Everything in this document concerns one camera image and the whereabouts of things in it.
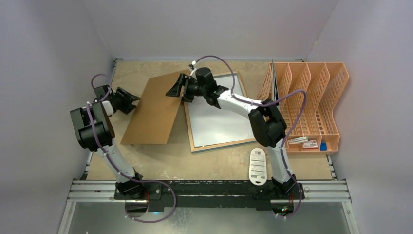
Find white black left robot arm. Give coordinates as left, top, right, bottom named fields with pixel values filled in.
left=70, top=85, right=145, bottom=199

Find orange plastic file organizer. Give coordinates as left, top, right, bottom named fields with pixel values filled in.
left=257, top=62, right=349, bottom=154

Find brown cardboard backing board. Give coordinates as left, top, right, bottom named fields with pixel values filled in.
left=120, top=70, right=189, bottom=145

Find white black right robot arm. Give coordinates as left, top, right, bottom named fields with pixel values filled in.
left=165, top=67, right=301, bottom=198

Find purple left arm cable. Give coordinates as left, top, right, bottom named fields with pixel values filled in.
left=85, top=73, right=177, bottom=224

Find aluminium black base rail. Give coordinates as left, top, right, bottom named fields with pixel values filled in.
left=67, top=180, right=351, bottom=214

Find small red white box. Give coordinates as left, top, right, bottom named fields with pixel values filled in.
left=302, top=140, right=318, bottom=149

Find blue wooden picture frame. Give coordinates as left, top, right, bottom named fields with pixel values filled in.
left=183, top=71, right=257, bottom=153

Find white labelled remote tag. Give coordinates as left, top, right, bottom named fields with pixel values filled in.
left=248, top=148, right=267, bottom=186

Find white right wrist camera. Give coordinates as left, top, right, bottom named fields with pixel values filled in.
left=188, top=60, right=197, bottom=76

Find small blue block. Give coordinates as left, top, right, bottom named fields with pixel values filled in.
left=320, top=142, right=328, bottom=151

